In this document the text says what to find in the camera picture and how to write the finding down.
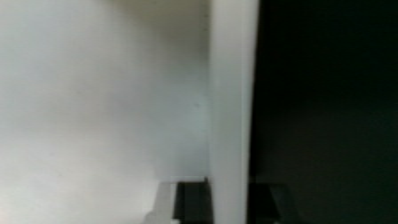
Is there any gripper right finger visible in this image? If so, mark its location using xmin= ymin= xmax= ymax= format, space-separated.
xmin=247 ymin=183 xmax=304 ymax=224

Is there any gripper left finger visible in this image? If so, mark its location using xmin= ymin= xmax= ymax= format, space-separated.
xmin=173 ymin=180 xmax=214 ymax=224

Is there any white square tabletop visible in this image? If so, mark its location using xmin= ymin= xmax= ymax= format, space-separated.
xmin=0 ymin=0 xmax=260 ymax=224

